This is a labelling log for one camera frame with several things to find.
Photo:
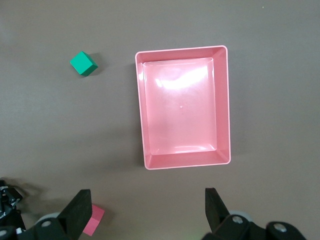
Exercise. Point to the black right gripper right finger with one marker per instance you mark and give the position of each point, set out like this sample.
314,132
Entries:
217,217

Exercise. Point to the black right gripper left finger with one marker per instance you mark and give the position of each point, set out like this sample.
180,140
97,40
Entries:
77,212

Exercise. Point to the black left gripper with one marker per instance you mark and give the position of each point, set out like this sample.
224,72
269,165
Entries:
8,197

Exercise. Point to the pink foam cube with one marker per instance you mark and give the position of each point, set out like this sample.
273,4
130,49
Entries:
96,220

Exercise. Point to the pink plastic bin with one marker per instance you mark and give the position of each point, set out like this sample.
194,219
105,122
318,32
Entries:
180,112

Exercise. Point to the green foam cube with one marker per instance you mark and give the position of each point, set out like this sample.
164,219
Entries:
82,62

